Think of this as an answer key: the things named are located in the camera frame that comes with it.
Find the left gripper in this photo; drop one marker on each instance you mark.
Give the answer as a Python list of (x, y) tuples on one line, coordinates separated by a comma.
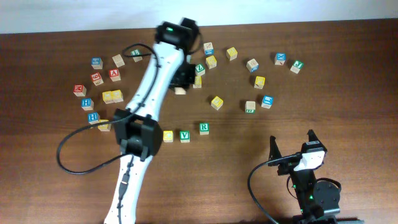
[(182, 79)]

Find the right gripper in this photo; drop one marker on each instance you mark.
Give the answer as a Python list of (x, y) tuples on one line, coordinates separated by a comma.
[(289, 163)]

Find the green V block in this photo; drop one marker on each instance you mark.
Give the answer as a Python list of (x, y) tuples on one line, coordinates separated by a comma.
[(184, 136)]

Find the yellow C block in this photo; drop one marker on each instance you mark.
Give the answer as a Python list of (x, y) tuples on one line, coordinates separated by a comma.
[(168, 136)]

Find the blue P block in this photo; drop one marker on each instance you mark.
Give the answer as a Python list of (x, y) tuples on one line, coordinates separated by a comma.
[(180, 91)]

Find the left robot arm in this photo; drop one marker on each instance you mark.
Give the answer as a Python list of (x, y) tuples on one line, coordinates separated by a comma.
[(137, 128)]

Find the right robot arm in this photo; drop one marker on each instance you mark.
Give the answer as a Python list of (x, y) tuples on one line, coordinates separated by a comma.
[(318, 199)]

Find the yellow block below Z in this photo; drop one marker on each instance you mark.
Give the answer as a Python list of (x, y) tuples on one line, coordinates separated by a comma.
[(197, 82)]

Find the green Z block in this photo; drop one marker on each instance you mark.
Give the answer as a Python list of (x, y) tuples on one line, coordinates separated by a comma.
[(199, 70)]

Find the yellow block near Z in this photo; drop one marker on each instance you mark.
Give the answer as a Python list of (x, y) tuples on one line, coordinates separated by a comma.
[(211, 62)]

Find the yellow block centre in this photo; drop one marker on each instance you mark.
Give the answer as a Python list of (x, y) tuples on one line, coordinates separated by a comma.
[(217, 102)]

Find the blue I block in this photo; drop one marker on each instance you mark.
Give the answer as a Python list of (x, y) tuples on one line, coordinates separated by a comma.
[(267, 101)]

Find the yellow block top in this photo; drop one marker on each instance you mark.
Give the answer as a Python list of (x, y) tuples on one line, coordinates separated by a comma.
[(231, 53)]

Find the green L block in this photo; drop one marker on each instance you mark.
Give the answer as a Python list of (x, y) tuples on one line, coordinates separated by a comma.
[(136, 55)]

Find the wooden block green R side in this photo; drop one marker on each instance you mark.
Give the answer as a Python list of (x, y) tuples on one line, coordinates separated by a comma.
[(250, 107)]

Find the wooden block blue D side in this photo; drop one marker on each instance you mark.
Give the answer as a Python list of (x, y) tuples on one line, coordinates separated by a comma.
[(252, 65)]

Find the plain wooden block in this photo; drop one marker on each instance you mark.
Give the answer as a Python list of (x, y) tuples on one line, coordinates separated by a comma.
[(118, 60)]

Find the red A block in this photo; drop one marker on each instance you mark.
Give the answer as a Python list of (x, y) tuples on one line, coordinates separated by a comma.
[(115, 75)]

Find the yellow block right of pair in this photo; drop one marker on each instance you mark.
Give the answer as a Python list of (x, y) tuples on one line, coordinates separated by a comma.
[(117, 96)]

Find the yellow block of pair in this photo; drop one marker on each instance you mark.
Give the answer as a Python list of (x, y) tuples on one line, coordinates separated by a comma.
[(107, 97), (117, 96)]

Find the green J block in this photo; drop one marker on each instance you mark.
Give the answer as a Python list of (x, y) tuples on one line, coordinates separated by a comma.
[(296, 66)]

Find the yellow block left of pair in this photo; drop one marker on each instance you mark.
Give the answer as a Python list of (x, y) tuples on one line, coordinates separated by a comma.
[(107, 97)]

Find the blue X block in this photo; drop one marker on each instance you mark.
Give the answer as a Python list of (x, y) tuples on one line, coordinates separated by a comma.
[(280, 58)]

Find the blue S block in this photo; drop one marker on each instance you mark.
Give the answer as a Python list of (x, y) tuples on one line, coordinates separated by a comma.
[(97, 63)]

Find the red 6 block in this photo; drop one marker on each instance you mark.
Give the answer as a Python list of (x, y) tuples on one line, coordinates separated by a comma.
[(97, 79)]

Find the yellow O block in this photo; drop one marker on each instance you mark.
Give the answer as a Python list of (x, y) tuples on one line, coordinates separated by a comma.
[(104, 127)]

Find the blue H block lower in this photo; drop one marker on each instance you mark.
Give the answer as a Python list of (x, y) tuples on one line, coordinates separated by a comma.
[(93, 118)]

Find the blue h block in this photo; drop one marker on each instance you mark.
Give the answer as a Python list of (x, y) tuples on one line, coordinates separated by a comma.
[(87, 104), (93, 118)]

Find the blue H block upper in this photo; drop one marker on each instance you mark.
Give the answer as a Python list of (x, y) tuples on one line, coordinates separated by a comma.
[(87, 104)]

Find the red M block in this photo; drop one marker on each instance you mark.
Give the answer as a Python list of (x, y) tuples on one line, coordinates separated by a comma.
[(79, 90)]

